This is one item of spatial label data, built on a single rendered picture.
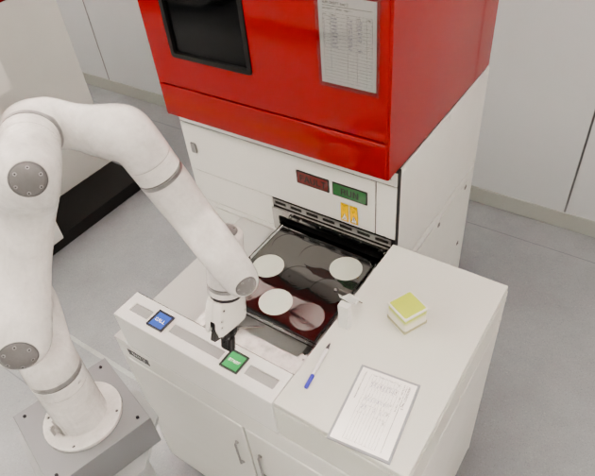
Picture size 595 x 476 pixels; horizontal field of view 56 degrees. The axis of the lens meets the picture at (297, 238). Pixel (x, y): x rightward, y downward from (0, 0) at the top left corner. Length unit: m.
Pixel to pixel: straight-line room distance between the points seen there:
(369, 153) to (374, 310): 0.41
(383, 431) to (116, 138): 0.83
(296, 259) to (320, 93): 0.55
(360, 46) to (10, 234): 0.82
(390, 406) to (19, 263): 0.83
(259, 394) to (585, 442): 1.51
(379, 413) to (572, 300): 1.80
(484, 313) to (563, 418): 1.11
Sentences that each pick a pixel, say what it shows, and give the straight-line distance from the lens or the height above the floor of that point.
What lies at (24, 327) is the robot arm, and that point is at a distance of 1.18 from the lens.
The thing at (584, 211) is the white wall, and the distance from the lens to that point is 3.29.
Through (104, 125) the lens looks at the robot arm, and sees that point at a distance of 1.00.
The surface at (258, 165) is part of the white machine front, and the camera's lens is 1.84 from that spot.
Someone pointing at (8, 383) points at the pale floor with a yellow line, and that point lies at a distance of 3.00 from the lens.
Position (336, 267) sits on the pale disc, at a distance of 1.72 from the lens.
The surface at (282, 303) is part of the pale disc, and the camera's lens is 1.64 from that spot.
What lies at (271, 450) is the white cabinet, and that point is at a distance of 1.62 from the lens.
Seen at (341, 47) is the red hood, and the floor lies 1.57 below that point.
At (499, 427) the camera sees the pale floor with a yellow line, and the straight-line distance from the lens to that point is 2.50.
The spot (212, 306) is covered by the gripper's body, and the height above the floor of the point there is 1.19.
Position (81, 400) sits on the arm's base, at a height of 1.04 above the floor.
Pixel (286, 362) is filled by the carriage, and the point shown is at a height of 0.88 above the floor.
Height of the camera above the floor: 2.13
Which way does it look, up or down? 42 degrees down
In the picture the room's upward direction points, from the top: 6 degrees counter-clockwise
